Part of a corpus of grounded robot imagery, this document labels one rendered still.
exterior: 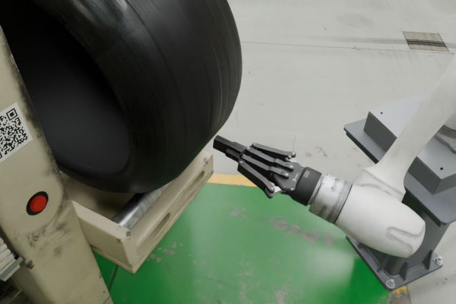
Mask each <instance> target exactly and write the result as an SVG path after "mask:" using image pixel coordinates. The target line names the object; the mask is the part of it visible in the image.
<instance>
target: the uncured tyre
mask: <svg viewBox="0 0 456 304"><path fill-rule="evenodd" d="M0 25H1V28H2V29H3V32H4V35H5V38H6V39H7V43H8V45H9V48H10V50H11V53H12V56H13V57H14V60H15V63H16V65H17V67H18V70H19V72H20V74H21V77H22V80H23V82H24V84H25V86H26V89H27V92H28V95H29V96H30V99H31V101H32V104H33V106H34V108H35V111H36V114H37V116H38V118H39V121H40V124H41V126H42V128H43V131H44V134H45V139H46V141H47V143H48V145H49V147H50V149H51V150H52V153H53V155H54V158H55V160H56V163H57V165H58V168H59V170H60V171H62V172H64V173H65V174H66V175H68V176H70V177H71V178H74V179H75V180H77V181H79V182H81V183H83V184H85V185H87V186H90V187H93V188H95V189H99V190H102V191H108V192H113V193H146V192H150V191H154V190H156V189H159V188H161V187H163V186H164V185H166V184H168V183H169V182H171V181H173V180H174V179H176V178H177V177H178V176H179V175H181V174H182V173H183V171H184V170H185V169H186V168H187V166H188V165H189V164H190V163H191V162H192V161H193V160H194V159H195V158H196V157H197V155H198V154H199V153H200V152H201V151H202V149H203V148H204V147H205V146H206V145H207V144H208V143H209V142H210V141H211V139H212V138H213V137H214V136H215V135H216V133H217V132H218V131H219V130H220V129H221V128H222V127H223V126H224V124H225V122H226V121H227V120H228V119H229V116H230V114H231V112H232V110H233V108H234V105H235V102H236V100H237V97H238V94H239V90H240V86H241V81H242V49H241V43H240V37H239V33H238V28H237V26H236V23H235V19H234V17H233V13H232V11H231V8H230V6H229V3H228V1H227V0H0ZM207 138H208V139H207ZM206 139H207V140H206ZM205 140H206V141H205ZM204 141H205V142H204ZM202 143H203V144H202Z"/></svg>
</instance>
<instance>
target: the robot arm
mask: <svg viewBox="0 0 456 304"><path fill-rule="evenodd" d="M432 137H434V138H436V139H437V140H439V141H440V142H441V143H442V144H444V145H445V146H447V147H448V148H449V149H450V151H451V152H452V153H454V154H456V55H455V56H454V58H453V59H452V61H451V62H450V64H449V65H448V67H447V68H446V70H445V71H444V73H443V74H442V75H441V77H440V79H439V80H438V81H437V82H436V84H435V86H434V87H433V88H432V90H431V91H430V93H429V94H428V95H427V97H426V98H425V100H424V101H423V102H422V103H421V105H420V107H419V108H418V109H417V111H416V112H415V114H414V115H413V116H412V118H411V120H410V121H409V122H408V123H407V125H406V127H405V128H404V129H403V131H402V132H401V133H400V135H399V137H398V138H397V139H396V140H395V142H394V143H393V145H392V146H391V147H390V148H389V150H388V151H387V153H386V154H385V155H384V156H383V158H382V159H381V160H380V161H379V162H378V163H377V164H375V165H374V166H371V167H367V168H364V169H363V171H361V173H360V174H359V175H358V176H357V177H356V179H355V180H354V181H353V182H352V183H350V182H349V181H347V180H343V179H342V178H339V177H338V176H335V175H333V174H331V173H329V172H327V173H326V174H325V176H324V177H323V176H321V175H322V173H321V172H318V171H317V170H314V169H313V168H310V167H308V166H307V167H305V168H304V167H303V166H301V165H300V164H299V163H297V162H296V159H295V157H296V153H295V152H294V151H282V150H279V149H275V148H272V147H268V146H265V145H260V144H258V143H255V142H254V143H252V145H250V146H249V147H245V146H244V145H241V144H240V143H238V142H234V141H233V142H231V141H230V140H227V139H226V138H223V137H222V136H219V135H217V136H216V137H215V138H214V142H213V148H214V149H216V150H218V151H220V152H222V153H224V154H225V156H226V157H228V158H230V159H232V160H234V161H236V162H237V163H238V165H237V171H238V172H239V173H241V174H242V175H243V176H245V177H246V178H247V179H248V180H250V181H251V182H252V183H254V184H255V185H256V186H257V187H259V188H260V189H261V190H263V191H264V193H265V195H266V196H267V197H268V198H269V199H271V198H272V197H273V195H275V194H277V193H281V194H283V195H289V196H290V197H291V198H292V200H294V201H296V202H298V203H300V204H303V205H304V206H307V205H308V204H309V205H310V207H309V211H310V212H311V213H312V214H314V215H316V216H318V217H320V218H322V219H324V220H326V221H328V222H329V223H332V224H334V225H336V226H337V227H338V228H340V229H341V230H342V231H343V232H344V233H345V234H347V235H348V236H350V237H351V238H354V239H355V240H357V241H359V242H361V243H363V244H364V245H366V246H369V247H371V248H373V249H375V250H378V251H379V252H383V253H386V254H390V255H393V256H396V257H404V258H407V257H410V256H411V255H412V254H413V253H414V252H416V251H417V249H418V248H419V247H420V245H421V243H422V241H423V238H424V234H425V222H424V221H423V219H422V218H421V217H420V216H419V215H418V214H416V213H415V212H414V211H413V210H411V209H410V208H409V207H408V206H406V205H404V204H403V203H401V202H402V199H403V197H404V194H405V193H406V191H405V189H404V176H405V174H406V172H407V170H408V168H409V166H410V165H411V164H412V162H413V160H414V159H415V158H416V156H417V155H418V153H419V152H420V151H421V150H422V148H424V146H425V145H426V144H427V143H428V142H429V140H430V139H431V138H432ZM270 182H272V183H270Z"/></svg>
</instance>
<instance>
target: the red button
mask: <svg viewBox="0 0 456 304"><path fill-rule="evenodd" d="M45 204H46V198H45V197H44V196H42V195H38V196H36V197H34V198H33V199H32V201H31V203H30V209H31V210H32V211H33V212H38V211H40V210H42V209H43V208H44V206H45Z"/></svg>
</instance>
